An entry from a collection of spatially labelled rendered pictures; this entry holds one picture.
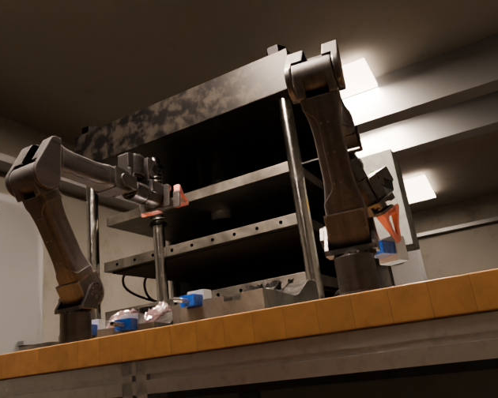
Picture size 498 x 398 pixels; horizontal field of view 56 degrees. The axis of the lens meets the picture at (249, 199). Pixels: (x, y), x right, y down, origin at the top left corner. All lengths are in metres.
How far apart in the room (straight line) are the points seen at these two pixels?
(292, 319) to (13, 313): 3.48
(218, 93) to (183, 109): 0.20
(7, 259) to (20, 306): 0.36
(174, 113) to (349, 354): 1.92
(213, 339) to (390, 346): 0.22
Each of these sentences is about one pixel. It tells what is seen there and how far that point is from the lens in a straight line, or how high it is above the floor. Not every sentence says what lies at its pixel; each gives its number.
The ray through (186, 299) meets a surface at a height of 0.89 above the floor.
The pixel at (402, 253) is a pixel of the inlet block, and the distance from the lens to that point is 1.06.
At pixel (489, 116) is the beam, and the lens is 4.95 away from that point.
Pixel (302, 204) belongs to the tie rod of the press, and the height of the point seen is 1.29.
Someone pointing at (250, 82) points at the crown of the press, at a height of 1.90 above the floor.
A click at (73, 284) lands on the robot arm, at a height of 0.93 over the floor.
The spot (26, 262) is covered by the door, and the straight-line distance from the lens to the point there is 4.09.
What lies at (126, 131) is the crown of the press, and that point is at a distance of 2.54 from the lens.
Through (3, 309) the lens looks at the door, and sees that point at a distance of 3.92.
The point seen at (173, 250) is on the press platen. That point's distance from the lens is 2.29.
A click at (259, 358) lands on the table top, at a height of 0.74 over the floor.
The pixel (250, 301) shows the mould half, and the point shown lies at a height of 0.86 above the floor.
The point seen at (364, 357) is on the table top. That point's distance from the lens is 0.58.
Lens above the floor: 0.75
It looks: 18 degrees up
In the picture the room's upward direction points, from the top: 7 degrees counter-clockwise
